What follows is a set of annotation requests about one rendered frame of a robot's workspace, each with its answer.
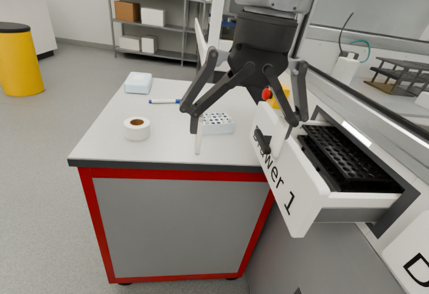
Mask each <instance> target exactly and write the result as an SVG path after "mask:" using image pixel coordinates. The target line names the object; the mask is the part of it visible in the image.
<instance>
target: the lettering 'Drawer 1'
mask: <svg viewBox="0 0 429 294"><path fill-rule="evenodd" d="M270 157H271V156H270V155H269V157H268V158H267V154H266V160H265V164H266V163H267V161H268V160H269V161H270ZM269 161H268V165H267V169H269V167H270V166H271V164H272V163H273V160H272V161H271V163H270V164H269ZM274 169H276V174H275V172H274ZM273 173H274V175H275V177H276V178H277V176H278V170H277V168H276V167H275V166H274V167H273V168H272V170H271V178H272V180H273V182H275V180H274V179H273ZM280 181H281V182H282V183H284V182H283V180H281V177H280V178H279V181H278V183H277V185H276V188H278V185H279V183H280ZM290 194H291V195H292V198H291V199H290V202H289V204H288V206H286V204H285V205H284V206H285V208H286V210H287V213H288V215H290V213H289V207H290V205H291V203H292V201H293V199H294V197H295V196H294V194H293V193H292V191H290Z"/></svg>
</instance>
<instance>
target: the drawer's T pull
mask: <svg viewBox="0 0 429 294"><path fill-rule="evenodd" d="M254 135H255V137H256V139H257V141H258V143H259V145H260V148H261V149H262V152H263V154H267V155H269V154H270V153H271V148H270V146H269V144H270V141H271V138H272V136H269V135H263V134H262V131H261V130H260V129H255V130H254Z"/></svg>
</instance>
